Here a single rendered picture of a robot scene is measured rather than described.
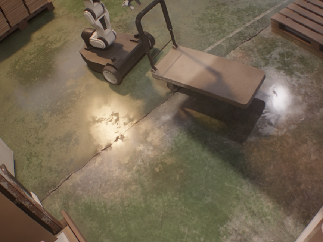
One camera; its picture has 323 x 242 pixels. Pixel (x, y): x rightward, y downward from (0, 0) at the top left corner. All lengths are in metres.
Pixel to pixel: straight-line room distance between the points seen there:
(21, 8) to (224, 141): 3.60
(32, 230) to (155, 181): 0.96
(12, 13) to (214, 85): 3.35
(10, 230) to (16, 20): 3.56
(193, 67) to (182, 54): 0.21
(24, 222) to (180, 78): 1.62
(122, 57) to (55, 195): 1.36
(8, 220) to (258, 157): 1.72
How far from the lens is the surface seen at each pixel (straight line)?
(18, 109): 3.66
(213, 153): 2.48
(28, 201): 2.13
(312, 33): 3.26
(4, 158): 2.97
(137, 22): 2.54
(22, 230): 2.21
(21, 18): 5.13
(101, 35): 3.23
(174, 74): 2.77
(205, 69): 2.75
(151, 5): 2.63
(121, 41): 3.39
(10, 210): 2.04
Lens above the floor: 2.05
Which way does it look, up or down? 49 degrees down
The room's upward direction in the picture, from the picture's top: 20 degrees counter-clockwise
